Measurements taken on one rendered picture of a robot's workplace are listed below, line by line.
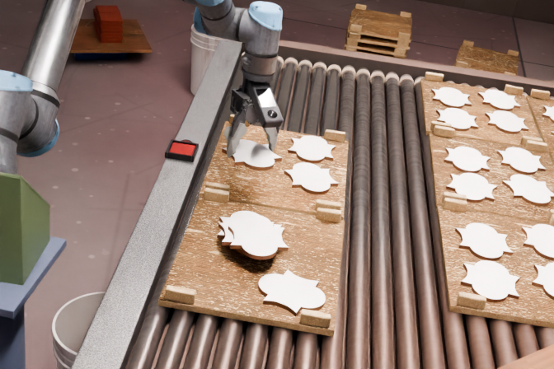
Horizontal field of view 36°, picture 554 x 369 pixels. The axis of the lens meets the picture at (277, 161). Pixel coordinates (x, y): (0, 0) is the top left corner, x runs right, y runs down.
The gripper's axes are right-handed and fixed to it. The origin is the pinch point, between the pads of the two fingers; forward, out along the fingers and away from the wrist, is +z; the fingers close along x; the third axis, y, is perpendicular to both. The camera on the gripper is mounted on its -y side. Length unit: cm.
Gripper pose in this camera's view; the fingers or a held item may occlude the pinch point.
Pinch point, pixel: (251, 154)
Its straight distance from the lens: 200.1
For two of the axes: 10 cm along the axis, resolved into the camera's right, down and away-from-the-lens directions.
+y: -4.6, -4.3, 7.8
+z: -1.3, 9.0, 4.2
